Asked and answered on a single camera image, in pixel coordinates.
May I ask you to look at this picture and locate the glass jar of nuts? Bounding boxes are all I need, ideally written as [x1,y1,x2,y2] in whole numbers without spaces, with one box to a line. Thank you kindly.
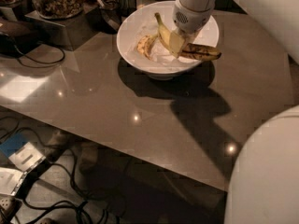
[32,0,83,20]

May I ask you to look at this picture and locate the metal box stand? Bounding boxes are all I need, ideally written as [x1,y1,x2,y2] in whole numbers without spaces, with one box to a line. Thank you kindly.
[25,5,101,50]

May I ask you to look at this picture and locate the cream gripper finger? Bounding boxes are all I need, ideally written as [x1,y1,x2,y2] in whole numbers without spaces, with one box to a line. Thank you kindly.
[168,31,186,58]
[186,31,200,44]

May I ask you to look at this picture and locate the white paper packet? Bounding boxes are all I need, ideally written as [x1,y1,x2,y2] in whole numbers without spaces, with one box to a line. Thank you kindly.
[0,167,23,196]

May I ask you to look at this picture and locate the white ceramic bowl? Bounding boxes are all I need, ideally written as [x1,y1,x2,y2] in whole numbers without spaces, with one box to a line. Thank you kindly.
[116,0,221,80]

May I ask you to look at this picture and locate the blue and white box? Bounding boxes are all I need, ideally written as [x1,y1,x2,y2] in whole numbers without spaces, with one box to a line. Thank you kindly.
[0,133,45,172]

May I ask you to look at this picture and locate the dark scoop utensil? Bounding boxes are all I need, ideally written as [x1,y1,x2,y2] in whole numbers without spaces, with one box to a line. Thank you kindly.
[96,0,121,33]

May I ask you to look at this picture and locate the black floor cables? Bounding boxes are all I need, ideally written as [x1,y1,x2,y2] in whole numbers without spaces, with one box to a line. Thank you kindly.
[0,115,129,224]

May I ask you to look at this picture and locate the small curved spotted banana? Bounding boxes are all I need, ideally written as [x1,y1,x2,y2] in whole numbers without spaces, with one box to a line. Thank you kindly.
[136,35,158,59]

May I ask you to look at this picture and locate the white paper napkin liner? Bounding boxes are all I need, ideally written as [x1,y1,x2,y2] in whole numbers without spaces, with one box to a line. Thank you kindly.
[133,23,193,63]

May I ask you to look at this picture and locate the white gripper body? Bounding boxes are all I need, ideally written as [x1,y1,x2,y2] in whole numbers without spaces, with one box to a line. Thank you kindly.
[172,0,214,34]

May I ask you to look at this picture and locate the white power strip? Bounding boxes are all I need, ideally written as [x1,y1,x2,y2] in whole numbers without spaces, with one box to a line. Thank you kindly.
[0,197,20,224]

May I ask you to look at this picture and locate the large spotted banana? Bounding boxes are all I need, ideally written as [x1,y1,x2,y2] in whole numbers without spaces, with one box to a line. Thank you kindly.
[154,12,222,62]

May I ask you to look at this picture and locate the black wire mesh cup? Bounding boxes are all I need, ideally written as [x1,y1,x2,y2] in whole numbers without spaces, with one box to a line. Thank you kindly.
[119,0,136,17]

